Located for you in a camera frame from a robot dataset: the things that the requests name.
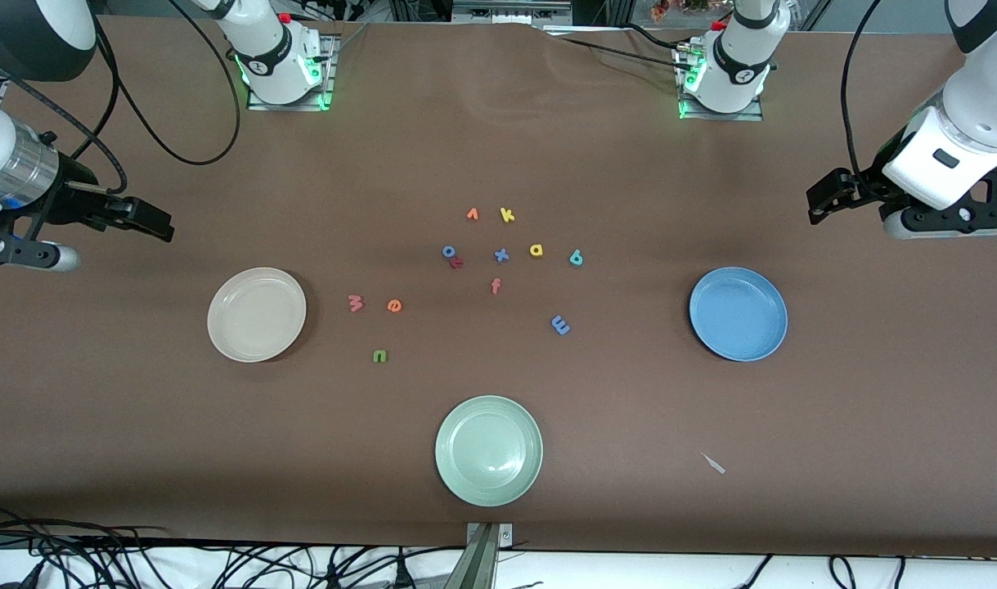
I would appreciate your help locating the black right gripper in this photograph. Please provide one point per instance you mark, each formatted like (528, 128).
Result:
(74, 199)

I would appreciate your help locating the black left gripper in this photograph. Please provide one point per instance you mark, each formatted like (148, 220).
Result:
(856, 191)

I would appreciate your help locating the pink foam letter w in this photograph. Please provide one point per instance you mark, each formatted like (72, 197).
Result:
(355, 303)

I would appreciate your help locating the teal foam letter b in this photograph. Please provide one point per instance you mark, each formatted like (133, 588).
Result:
(576, 260)

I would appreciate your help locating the blue foam letter m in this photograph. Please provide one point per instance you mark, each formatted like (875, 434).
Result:
(560, 325)

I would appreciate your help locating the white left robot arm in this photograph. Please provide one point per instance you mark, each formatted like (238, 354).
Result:
(739, 65)

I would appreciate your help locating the beige round plate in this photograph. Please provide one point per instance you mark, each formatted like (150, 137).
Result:
(257, 315)

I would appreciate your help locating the blue round plate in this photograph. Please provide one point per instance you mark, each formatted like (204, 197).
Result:
(738, 314)

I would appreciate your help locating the reddish dried plant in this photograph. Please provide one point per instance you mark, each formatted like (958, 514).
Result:
(662, 10)

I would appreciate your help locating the small white paper scrap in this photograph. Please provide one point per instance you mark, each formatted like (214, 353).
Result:
(715, 465)

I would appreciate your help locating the brown table cover sheet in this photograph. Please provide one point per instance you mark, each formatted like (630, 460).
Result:
(498, 123)

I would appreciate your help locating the pale green round plate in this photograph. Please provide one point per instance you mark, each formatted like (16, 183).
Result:
(488, 451)

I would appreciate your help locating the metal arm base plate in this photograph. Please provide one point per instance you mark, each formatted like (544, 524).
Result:
(294, 106)
(723, 116)

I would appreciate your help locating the grey metal frame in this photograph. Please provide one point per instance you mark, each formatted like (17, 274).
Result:
(506, 12)

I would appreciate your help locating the grey metal camera bracket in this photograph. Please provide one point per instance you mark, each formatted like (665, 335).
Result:
(486, 564)

